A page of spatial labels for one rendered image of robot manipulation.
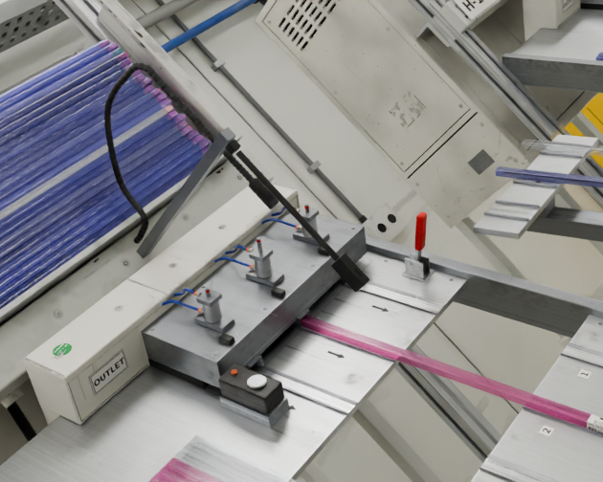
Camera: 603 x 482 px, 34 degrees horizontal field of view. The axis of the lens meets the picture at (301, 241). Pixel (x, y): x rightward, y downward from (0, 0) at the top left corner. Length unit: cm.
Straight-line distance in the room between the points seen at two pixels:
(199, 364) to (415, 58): 119
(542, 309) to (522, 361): 244
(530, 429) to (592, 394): 10
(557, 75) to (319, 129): 182
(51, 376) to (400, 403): 227
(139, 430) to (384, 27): 130
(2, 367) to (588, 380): 74
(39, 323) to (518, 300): 65
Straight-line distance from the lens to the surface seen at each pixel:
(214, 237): 143
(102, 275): 141
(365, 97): 239
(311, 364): 129
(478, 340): 372
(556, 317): 138
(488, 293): 141
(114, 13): 164
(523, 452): 116
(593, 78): 209
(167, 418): 126
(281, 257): 139
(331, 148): 378
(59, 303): 138
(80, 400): 128
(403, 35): 226
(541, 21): 231
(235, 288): 135
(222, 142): 119
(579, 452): 116
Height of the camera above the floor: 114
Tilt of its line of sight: 2 degrees up
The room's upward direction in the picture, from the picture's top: 43 degrees counter-clockwise
